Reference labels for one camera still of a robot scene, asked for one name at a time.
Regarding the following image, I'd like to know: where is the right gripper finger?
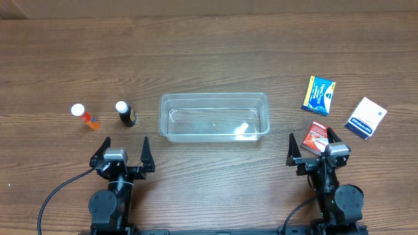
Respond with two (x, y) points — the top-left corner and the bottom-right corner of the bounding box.
(327, 127), (342, 144)
(286, 133), (302, 166)

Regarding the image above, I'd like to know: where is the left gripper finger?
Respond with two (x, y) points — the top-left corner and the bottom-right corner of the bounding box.
(140, 136), (155, 172)
(89, 136), (111, 167)

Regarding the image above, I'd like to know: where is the red white packet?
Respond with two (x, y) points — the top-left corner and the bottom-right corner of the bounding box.
(300, 121), (329, 155)

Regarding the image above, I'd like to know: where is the white blue Hansaplast box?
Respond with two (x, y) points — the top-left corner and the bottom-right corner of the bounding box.
(344, 97), (387, 140)

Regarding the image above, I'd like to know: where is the blue yellow VapoDrops box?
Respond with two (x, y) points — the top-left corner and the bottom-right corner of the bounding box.
(301, 76), (336, 116)

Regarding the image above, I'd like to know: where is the orange bottle white cap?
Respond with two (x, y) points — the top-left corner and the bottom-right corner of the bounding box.
(71, 103), (100, 131)

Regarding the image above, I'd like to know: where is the dark bottle white cap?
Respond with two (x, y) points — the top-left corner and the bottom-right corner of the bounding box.
(115, 101), (137, 127)

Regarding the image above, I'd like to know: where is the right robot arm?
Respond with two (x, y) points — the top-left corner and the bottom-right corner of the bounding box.
(278, 127), (368, 235)

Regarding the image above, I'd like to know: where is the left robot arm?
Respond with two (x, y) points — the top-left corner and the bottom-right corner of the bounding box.
(88, 137), (155, 234)

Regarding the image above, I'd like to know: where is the clear plastic container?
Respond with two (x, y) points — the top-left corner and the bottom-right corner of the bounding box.
(159, 92), (270, 143)

